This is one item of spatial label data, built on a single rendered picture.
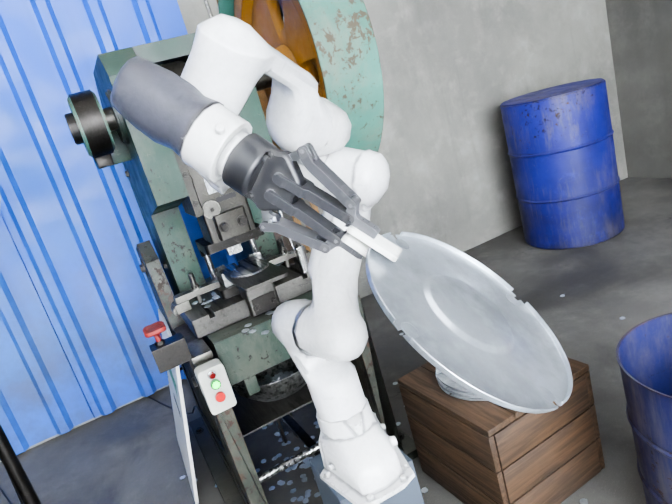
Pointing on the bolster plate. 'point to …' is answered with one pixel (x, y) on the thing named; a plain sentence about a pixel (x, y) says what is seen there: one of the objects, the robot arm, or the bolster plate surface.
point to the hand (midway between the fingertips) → (371, 245)
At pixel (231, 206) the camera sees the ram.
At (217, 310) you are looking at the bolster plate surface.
